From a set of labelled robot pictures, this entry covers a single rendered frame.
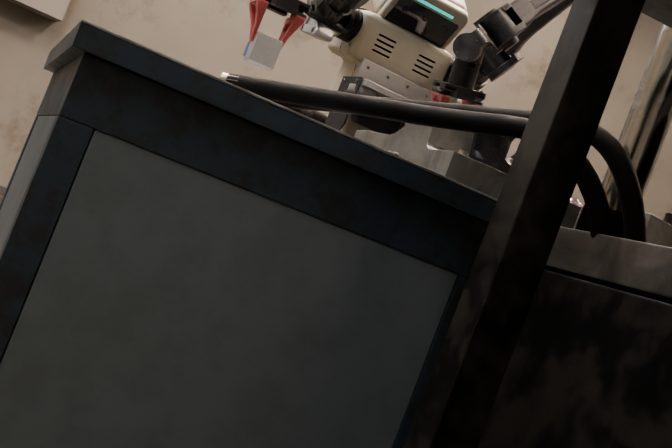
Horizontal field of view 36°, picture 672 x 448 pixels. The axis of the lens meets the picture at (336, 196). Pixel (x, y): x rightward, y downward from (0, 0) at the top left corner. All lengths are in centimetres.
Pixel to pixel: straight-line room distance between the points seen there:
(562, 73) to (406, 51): 138
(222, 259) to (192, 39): 914
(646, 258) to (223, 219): 57
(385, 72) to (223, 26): 817
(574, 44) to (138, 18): 929
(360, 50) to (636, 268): 138
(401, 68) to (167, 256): 128
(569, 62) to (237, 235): 53
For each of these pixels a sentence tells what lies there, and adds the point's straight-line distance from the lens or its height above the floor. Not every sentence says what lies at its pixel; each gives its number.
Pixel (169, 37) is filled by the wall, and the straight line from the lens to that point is 1050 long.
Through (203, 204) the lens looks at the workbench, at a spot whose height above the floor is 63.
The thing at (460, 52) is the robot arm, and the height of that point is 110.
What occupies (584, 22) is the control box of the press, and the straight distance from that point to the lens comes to 126.
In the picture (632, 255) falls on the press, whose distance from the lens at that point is 133.
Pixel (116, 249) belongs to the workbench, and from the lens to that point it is 144.
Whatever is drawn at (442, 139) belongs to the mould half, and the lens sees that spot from 182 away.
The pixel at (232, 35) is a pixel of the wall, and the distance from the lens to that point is 1071.
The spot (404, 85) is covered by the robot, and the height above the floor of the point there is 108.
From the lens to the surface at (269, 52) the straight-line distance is 189.
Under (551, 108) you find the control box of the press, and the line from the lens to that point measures 123.
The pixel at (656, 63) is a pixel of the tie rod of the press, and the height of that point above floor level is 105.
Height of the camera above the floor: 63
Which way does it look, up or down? 3 degrees up
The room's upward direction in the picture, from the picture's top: 21 degrees clockwise
